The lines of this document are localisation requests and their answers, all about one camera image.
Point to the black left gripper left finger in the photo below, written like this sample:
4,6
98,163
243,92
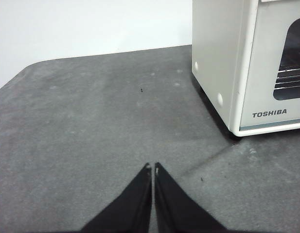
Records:
130,208

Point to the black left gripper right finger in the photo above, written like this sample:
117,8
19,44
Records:
176,208

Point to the white toaster oven housing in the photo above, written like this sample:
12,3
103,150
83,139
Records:
217,48

